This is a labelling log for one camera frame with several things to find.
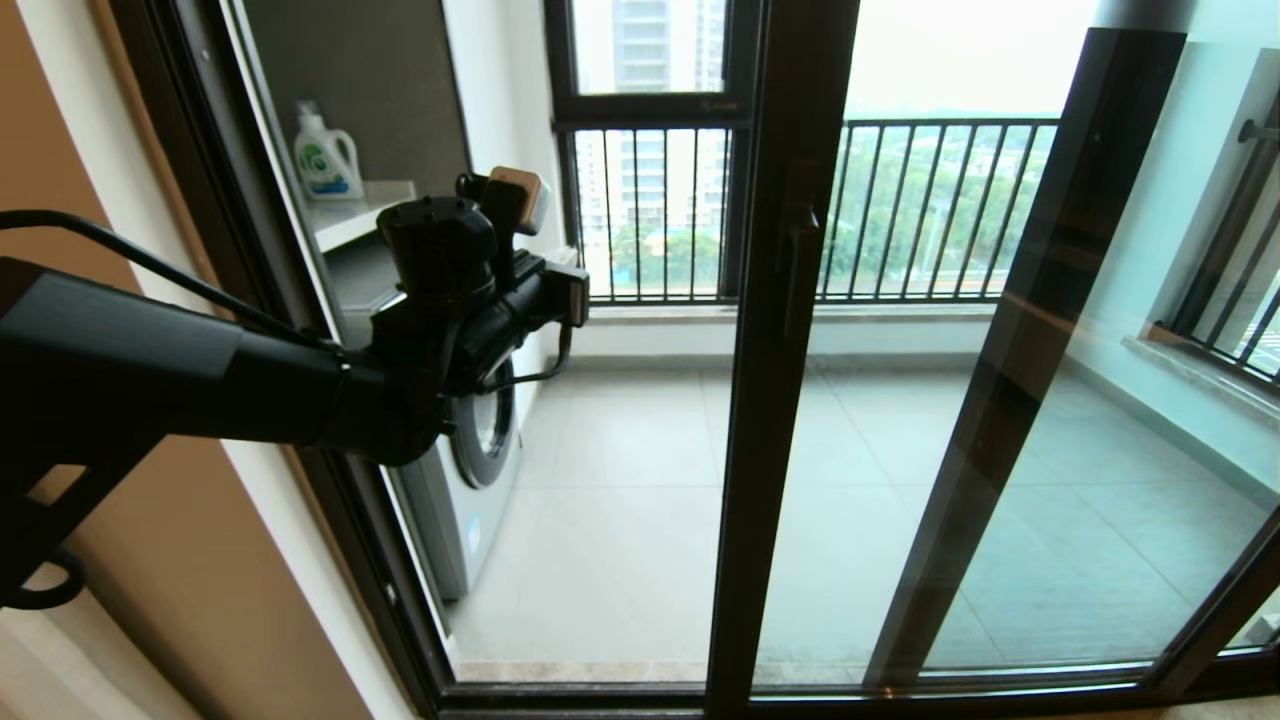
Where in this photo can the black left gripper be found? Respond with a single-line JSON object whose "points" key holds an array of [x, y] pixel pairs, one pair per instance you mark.
{"points": [[500, 320]]}

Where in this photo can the dark framed sliding glass door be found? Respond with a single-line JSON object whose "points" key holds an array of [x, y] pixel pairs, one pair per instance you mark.
{"points": [[790, 450]]}

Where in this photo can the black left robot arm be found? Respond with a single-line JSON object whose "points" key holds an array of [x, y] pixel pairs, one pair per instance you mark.
{"points": [[150, 370]]}

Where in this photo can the grey stone window sill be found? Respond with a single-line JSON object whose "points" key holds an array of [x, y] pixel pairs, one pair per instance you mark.
{"points": [[1200, 375], [660, 312]]}

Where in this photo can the white front-load washing machine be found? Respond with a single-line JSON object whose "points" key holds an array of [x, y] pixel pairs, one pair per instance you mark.
{"points": [[470, 520]]}

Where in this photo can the grey high-rise building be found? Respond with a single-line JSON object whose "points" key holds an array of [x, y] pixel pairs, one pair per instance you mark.
{"points": [[650, 50]]}

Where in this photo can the white laundry detergent bottle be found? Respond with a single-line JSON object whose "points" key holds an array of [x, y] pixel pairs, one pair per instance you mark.
{"points": [[325, 158]]}

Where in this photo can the black metal balcony railing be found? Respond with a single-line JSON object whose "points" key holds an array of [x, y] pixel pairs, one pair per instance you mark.
{"points": [[930, 125]]}

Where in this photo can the dark framed fixed glass panel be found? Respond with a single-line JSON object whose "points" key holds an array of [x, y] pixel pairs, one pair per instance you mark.
{"points": [[1050, 300]]}

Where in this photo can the white curtain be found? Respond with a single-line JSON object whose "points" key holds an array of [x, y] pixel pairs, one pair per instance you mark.
{"points": [[60, 680]]}

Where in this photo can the black metal window railing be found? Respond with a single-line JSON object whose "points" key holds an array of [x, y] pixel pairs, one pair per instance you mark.
{"points": [[1225, 230]]}

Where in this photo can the metal clothes rod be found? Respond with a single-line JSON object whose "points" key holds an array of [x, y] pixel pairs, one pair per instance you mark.
{"points": [[1258, 132]]}

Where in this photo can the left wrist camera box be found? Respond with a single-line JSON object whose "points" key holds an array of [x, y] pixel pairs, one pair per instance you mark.
{"points": [[520, 200]]}

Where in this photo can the dark window frame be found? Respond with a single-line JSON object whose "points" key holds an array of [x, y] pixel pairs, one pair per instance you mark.
{"points": [[650, 108]]}

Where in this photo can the white wall shelf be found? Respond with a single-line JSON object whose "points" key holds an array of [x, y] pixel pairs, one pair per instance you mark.
{"points": [[360, 205]]}

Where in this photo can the dark brown wall panel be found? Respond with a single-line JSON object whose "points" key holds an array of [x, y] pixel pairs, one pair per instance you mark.
{"points": [[380, 80]]}

